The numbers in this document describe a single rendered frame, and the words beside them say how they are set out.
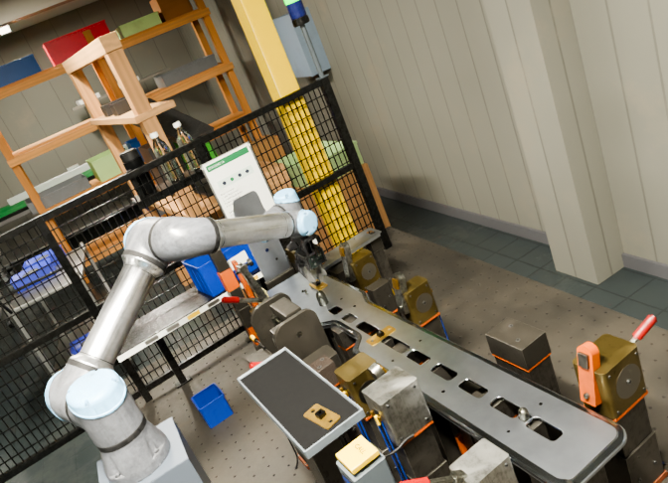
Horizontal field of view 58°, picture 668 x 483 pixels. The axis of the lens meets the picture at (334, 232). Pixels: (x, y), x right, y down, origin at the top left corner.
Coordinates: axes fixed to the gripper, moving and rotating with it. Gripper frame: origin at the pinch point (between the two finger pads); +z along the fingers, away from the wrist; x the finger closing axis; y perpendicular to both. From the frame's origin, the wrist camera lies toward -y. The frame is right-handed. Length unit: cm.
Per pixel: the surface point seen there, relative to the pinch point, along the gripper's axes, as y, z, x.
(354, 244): -13.3, 4.0, 24.2
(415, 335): 55, -3, 0
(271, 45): -65, -66, 43
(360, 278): 8.7, 3.5, 11.9
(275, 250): -27.3, -3.6, -1.0
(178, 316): -35, 3, -43
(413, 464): 83, 1, -25
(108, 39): -205, -82, 11
